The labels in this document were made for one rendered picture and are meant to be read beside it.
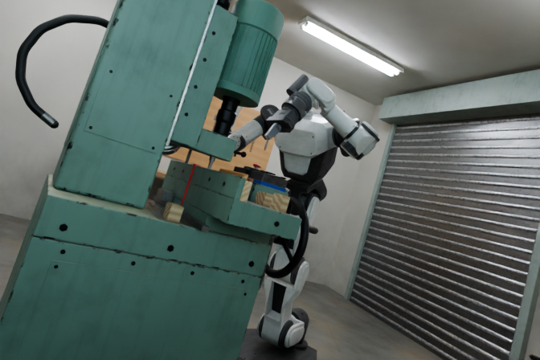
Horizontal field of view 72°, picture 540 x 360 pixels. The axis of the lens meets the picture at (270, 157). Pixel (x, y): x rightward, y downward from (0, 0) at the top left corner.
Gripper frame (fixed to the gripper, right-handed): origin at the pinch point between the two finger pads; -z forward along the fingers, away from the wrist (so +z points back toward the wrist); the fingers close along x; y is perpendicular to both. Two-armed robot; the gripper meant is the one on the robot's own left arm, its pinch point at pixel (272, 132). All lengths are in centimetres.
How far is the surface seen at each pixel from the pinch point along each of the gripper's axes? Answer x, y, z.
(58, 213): -12, 30, -62
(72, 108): 343, 13, 14
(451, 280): 62, -281, 118
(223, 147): -0.1, 8.6, -17.9
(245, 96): -5.3, 17.8, -4.5
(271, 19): -6.5, 31.0, 17.5
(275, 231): -28.9, -5.0, -32.2
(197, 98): -2.0, 26.2, -16.5
